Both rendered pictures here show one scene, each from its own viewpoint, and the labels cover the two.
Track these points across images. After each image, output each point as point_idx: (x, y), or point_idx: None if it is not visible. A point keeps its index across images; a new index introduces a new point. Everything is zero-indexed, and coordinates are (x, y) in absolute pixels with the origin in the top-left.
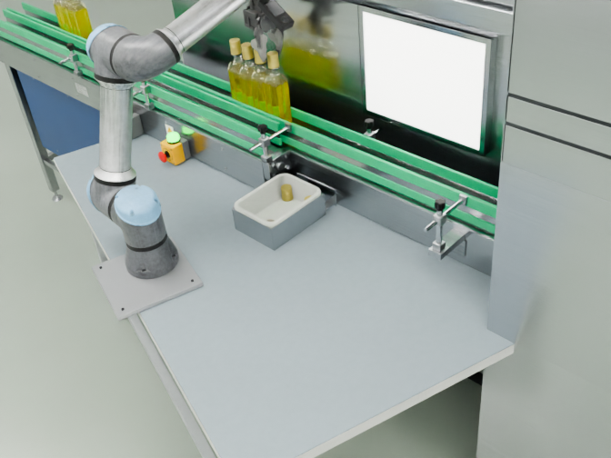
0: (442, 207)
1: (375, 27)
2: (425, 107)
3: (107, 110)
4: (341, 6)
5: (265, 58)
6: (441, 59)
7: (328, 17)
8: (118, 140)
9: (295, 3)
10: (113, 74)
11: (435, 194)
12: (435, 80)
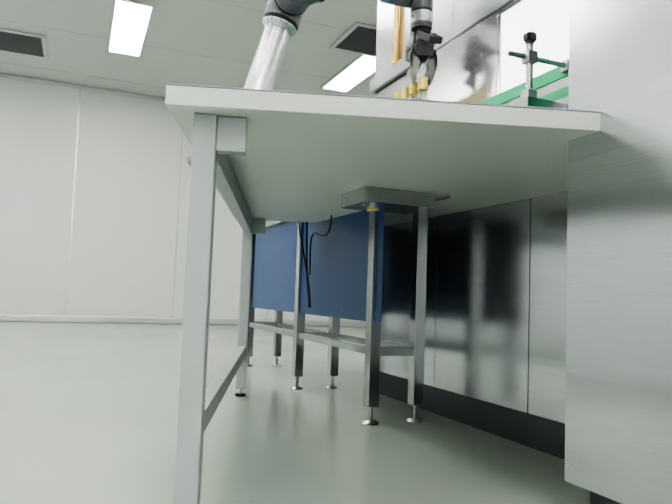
0: (531, 36)
1: (510, 21)
2: (549, 65)
3: (262, 41)
4: (485, 24)
5: (415, 79)
6: (563, 2)
7: (475, 43)
8: (262, 66)
9: (452, 53)
10: (274, 8)
11: (541, 88)
12: (557, 28)
